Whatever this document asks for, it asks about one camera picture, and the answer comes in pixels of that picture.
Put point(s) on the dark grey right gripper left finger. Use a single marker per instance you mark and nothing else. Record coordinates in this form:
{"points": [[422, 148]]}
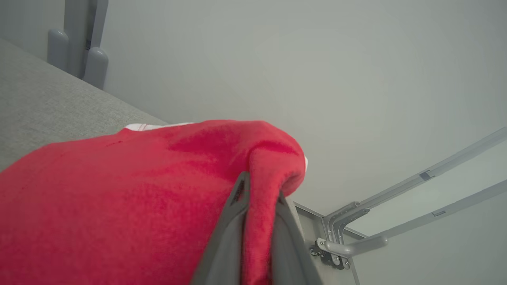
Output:
{"points": [[225, 245]]}

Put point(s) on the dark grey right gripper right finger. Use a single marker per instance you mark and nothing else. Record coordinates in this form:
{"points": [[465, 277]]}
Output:
{"points": [[289, 253]]}

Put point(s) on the red shorts with white stripe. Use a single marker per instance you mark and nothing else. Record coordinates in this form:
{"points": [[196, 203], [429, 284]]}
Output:
{"points": [[119, 198]]}

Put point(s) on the grey cylinder bumper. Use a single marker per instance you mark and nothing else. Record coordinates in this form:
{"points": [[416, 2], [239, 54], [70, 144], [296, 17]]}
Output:
{"points": [[58, 49], [95, 67]]}

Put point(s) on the grey metal tube frame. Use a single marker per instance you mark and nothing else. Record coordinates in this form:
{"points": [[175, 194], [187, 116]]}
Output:
{"points": [[356, 245]]}

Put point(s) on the grey metal wall post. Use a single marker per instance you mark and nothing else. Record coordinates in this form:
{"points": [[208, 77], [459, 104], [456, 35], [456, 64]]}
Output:
{"points": [[75, 35]]}

